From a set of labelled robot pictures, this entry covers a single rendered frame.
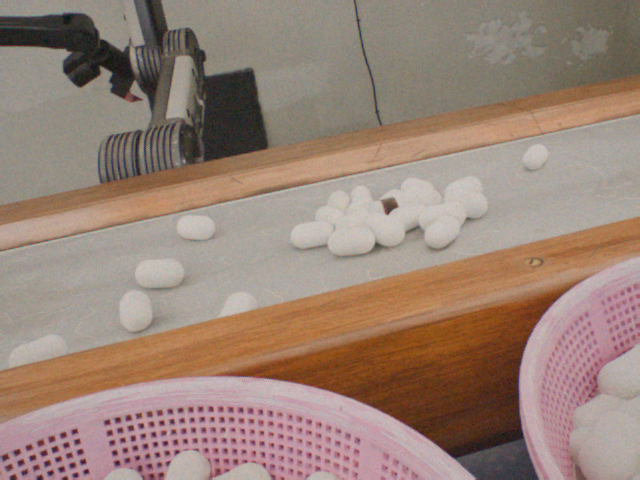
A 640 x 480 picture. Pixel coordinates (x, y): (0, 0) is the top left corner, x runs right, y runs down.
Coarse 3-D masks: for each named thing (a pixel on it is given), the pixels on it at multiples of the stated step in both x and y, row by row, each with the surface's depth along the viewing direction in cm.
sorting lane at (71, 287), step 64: (576, 128) 65; (320, 192) 58; (384, 192) 55; (512, 192) 49; (576, 192) 47; (0, 256) 56; (64, 256) 53; (128, 256) 50; (192, 256) 47; (256, 256) 45; (320, 256) 43; (384, 256) 41; (448, 256) 39; (0, 320) 42; (64, 320) 40; (192, 320) 37
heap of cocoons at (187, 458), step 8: (176, 456) 25; (184, 456) 24; (192, 456) 25; (200, 456) 25; (176, 464) 24; (184, 464) 24; (192, 464) 24; (200, 464) 24; (208, 464) 25; (248, 464) 24; (256, 464) 24; (112, 472) 24; (120, 472) 24; (128, 472) 24; (136, 472) 24; (168, 472) 24; (176, 472) 24; (184, 472) 24; (192, 472) 24; (200, 472) 24; (208, 472) 25; (232, 472) 23; (240, 472) 23; (248, 472) 23; (256, 472) 23; (264, 472) 23; (320, 472) 22; (328, 472) 22
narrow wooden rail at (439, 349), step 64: (512, 256) 32; (576, 256) 31; (256, 320) 30; (320, 320) 29; (384, 320) 28; (448, 320) 28; (512, 320) 29; (0, 384) 28; (64, 384) 27; (128, 384) 26; (320, 384) 28; (384, 384) 29; (448, 384) 29; (512, 384) 30; (448, 448) 31
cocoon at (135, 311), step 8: (128, 296) 37; (136, 296) 37; (144, 296) 37; (120, 304) 37; (128, 304) 36; (136, 304) 36; (144, 304) 36; (120, 312) 36; (128, 312) 36; (136, 312) 36; (144, 312) 36; (120, 320) 36; (128, 320) 35; (136, 320) 35; (144, 320) 36; (128, 328) 36; (136, 328) 36; (144, 328) 36
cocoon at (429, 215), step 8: (432, 208) 43; (440, 208) 43; (448, 208) 43; (456, 208) 43; (464, 208) 43; (424, 216) 43; (432, 216) 43; (456, 216) 43; (464, 216) 43; (424, 224) 43
